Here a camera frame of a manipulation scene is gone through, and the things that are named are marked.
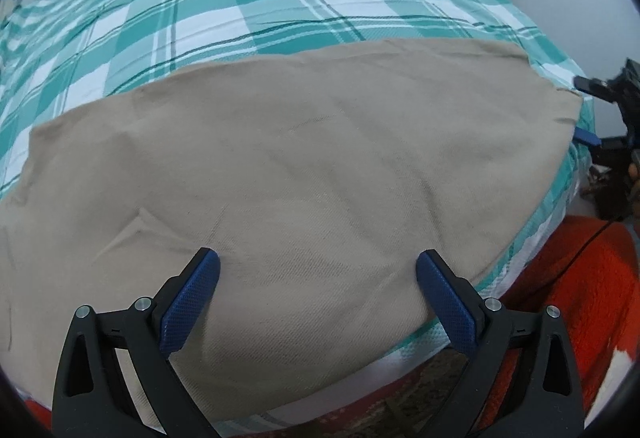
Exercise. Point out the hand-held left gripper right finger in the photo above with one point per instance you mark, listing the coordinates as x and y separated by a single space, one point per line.
447 300

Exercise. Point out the orange fleece blanket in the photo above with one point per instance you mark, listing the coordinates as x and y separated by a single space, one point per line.
590 298

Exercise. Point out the khaki pants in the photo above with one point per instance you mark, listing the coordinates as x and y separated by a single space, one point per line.
300 157

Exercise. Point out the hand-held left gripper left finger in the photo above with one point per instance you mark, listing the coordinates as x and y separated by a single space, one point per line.
187 303

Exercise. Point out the dark patterned rug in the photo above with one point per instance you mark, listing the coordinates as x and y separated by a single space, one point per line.
400 398

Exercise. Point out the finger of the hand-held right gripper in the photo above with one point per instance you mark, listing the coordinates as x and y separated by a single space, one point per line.
592 86
586 137

